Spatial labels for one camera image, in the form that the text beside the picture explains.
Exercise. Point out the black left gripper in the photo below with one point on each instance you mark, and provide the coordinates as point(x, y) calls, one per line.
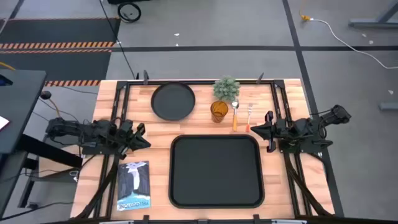
point(127, 133)

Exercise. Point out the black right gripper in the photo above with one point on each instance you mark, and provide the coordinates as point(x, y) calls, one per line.
point(270, 124)

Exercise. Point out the amber faceted plastic cup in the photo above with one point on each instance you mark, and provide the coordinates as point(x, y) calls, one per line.
point(219, 111)

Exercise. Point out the black round plate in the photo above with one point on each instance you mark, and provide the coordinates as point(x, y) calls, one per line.
point(173, 101)

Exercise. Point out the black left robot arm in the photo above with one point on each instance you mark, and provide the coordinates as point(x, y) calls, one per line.
point(77, 129)

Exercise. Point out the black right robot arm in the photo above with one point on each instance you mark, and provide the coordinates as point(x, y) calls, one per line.
point(311, 130)

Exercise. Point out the black rectangular tray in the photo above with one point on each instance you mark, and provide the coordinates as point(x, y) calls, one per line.
point(216, 171)

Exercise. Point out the Yellowstone picture card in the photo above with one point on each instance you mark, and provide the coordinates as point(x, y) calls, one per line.
point(133, 186)

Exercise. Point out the small green potted plant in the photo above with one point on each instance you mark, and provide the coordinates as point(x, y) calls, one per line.
point(226, 88)

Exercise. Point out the black round knob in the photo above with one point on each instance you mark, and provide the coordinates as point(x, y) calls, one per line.
point(45, 95)

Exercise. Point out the black desk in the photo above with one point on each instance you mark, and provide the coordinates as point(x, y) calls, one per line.
point(21, 109)

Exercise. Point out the grey floor foot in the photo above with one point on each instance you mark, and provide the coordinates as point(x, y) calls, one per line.
point(388, 106)

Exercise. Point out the white paper sheet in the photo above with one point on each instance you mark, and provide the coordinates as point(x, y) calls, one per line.
point(3, 123)

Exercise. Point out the black hazard-striped floor mat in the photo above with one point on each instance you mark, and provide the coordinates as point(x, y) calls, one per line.
point(56, 31)

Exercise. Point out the grey table leg base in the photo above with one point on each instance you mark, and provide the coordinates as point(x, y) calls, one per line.
point(373, 23)

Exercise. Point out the black frame clamp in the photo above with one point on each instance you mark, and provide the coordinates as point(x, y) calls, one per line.
point(145, 77)

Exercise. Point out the black metal rig frame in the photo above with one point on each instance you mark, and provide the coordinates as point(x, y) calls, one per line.
point(199, 82)

